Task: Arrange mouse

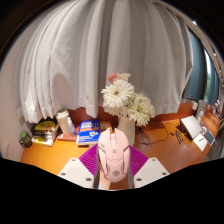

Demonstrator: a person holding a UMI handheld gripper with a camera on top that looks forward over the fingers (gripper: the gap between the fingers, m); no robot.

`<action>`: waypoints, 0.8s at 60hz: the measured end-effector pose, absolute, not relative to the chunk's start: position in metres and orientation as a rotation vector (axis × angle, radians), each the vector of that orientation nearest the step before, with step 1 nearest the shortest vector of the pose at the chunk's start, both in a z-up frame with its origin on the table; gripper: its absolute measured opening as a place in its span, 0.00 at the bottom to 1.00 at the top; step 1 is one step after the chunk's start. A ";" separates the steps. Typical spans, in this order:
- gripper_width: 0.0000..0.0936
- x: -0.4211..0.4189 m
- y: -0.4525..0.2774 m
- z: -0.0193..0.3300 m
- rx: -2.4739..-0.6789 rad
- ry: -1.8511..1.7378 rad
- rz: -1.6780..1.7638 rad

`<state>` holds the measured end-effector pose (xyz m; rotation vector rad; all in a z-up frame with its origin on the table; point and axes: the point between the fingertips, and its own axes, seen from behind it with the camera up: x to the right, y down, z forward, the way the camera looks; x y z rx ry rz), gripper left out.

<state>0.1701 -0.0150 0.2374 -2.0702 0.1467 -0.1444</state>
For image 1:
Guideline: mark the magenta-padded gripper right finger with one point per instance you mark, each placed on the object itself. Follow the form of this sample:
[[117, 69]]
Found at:
[[148, 171]]

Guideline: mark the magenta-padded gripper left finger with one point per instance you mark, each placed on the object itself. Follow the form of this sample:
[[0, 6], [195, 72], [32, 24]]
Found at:
[[78, 171]]

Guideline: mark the pink computer mouse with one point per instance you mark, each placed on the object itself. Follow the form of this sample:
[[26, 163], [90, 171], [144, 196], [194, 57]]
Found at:
[[113, 156]]

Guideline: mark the dark red book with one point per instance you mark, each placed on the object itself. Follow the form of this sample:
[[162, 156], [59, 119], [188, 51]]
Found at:
[[65, 137]]

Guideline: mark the blue cover book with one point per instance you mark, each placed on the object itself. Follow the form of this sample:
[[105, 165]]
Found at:
[[88, 131]]

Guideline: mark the white ceramic jug vase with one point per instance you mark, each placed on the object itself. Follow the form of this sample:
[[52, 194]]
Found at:
[[130, 131]]

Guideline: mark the black pen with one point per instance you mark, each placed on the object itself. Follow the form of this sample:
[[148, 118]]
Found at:
[[178, 136]]

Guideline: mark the white and yellow book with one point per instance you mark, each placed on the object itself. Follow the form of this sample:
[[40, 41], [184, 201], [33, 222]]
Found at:
[[42, 141]]

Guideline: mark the cream lidded tumbler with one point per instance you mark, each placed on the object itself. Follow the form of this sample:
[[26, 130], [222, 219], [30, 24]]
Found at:
[[62, 123]]

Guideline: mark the white notepad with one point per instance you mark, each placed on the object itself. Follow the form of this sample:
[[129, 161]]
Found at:
[[201, 141]]

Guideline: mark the dark green mug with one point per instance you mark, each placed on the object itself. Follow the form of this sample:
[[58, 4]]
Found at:
[[25, 140]]

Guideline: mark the white open laptop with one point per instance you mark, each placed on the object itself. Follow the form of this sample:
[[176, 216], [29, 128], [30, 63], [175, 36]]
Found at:
[[192, 126]]

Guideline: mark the dark teal curtain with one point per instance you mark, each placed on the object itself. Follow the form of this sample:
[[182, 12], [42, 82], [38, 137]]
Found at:
[[198, 66]]

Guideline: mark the white pleated curtain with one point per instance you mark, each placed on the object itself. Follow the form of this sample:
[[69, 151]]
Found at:
[[83, 50]]

